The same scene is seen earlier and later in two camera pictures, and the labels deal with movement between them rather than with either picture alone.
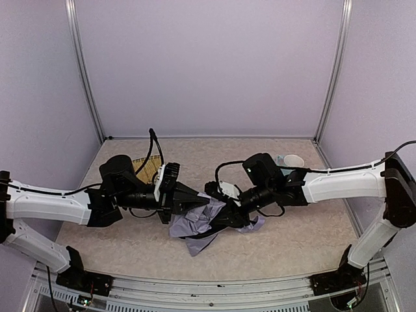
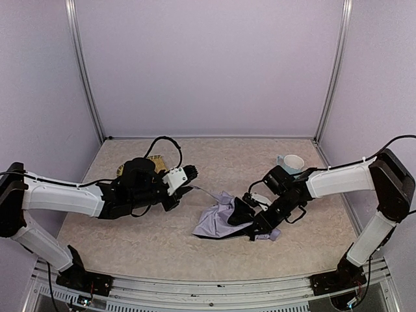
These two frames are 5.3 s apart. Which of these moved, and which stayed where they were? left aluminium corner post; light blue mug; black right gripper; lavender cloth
Moved: black right gripper; lavender cloth
Stayed: light blue mug; left aluminium corner post
